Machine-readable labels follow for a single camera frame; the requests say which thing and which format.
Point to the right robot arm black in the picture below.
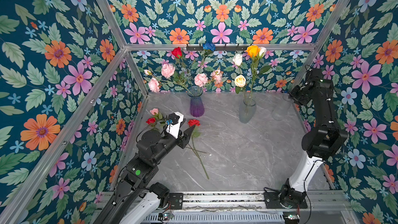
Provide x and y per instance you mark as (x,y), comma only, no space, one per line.
(320,143)

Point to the aluminium frame post right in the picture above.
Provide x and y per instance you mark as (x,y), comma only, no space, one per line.
(324,34)

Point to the cream peach rose stem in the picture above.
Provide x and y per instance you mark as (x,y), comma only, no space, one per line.
(241,86)

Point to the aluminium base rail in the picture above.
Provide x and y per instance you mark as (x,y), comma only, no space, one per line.
(237,207)

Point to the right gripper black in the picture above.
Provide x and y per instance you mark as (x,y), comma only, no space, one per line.
(293,94)

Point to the aluminium back crossbar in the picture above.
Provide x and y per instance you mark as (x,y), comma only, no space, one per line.
(218,47)

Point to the aluminium frame post left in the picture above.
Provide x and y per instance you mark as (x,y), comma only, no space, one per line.
(121,42)

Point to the orange rose stem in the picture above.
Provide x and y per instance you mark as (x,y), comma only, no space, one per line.
(253,52)

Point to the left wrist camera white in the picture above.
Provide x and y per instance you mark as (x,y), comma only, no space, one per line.
(173,124)

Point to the blue rose stem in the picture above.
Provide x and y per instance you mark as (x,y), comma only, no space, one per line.
(208,49)

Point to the aluminium frame post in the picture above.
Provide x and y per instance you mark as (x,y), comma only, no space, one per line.
(121,42)
(324,34)

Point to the clear ribbed glass vase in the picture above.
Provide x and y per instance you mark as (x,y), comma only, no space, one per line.
(247,110)

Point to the white rose stem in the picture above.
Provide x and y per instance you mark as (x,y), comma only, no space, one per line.
(238,59)

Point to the red rose stem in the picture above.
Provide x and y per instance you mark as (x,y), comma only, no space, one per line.
(196,134)
(178,59)
(158,124)

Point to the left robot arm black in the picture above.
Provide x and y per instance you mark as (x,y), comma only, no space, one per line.
(138,173)

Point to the white rose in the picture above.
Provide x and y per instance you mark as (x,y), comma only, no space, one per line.
(262,53)

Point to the pink rosebud stem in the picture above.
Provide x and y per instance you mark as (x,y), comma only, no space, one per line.
(156,114)

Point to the purple blue glass vase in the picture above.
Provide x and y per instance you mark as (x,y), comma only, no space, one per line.
(196,104)

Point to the pink carnation spray stem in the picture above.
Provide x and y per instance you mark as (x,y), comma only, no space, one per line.
(169,74)

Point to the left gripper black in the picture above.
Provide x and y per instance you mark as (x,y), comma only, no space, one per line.
(184,140)

